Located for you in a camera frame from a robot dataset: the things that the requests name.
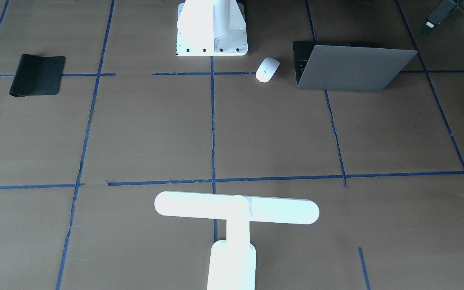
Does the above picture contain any black mouse pad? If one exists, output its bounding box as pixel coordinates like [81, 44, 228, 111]
[9, 54, 66, 97]

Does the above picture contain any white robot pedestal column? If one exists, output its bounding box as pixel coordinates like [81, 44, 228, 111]
[175, 0, 249, 57]

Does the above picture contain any grey laptop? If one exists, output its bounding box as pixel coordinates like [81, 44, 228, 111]
[292, 41, 417, 92]

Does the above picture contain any white desk lamp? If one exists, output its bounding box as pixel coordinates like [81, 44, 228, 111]
[153, 191, 320, 290]

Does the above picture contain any white computer mouse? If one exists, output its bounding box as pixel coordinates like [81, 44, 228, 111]
[255, 57, 280, 83]

